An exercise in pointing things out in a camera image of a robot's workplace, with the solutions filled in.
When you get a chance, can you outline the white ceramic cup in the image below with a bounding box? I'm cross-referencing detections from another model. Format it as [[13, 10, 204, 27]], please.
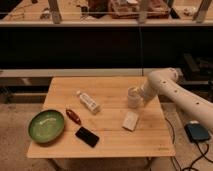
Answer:
[[127, 87, 141, 108]]

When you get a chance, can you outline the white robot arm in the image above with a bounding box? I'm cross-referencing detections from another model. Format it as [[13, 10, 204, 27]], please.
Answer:
[[138, 68, 213, 133]]

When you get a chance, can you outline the green ceramic bowl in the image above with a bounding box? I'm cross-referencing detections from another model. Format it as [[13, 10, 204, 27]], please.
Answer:
[[28, 110, 65, 143]]

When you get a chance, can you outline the white plastic bottle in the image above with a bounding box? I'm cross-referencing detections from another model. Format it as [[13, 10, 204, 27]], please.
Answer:
[[76, 91, 100, 114]]

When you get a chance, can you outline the wooden table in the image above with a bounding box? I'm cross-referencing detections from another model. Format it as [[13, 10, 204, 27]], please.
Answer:
[[27, 77, 175, 158]]

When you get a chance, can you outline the beige sponge block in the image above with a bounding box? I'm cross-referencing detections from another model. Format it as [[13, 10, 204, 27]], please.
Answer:
[[122, 111, 139, 131]]

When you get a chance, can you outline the red brown pocket tool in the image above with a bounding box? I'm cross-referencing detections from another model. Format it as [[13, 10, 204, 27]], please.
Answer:
[[66, 109, 81, 125]]

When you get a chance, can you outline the black smartphone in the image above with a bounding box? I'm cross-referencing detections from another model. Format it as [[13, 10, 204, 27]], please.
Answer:
[[75, 127, 99, 147]]

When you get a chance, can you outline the basket of items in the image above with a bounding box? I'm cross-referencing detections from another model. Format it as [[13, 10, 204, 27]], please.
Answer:
[[108, 0, 170, 19]]

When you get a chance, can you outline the black floor cable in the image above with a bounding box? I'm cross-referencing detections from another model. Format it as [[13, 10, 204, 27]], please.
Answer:
[[164, 116, 213, 171]]

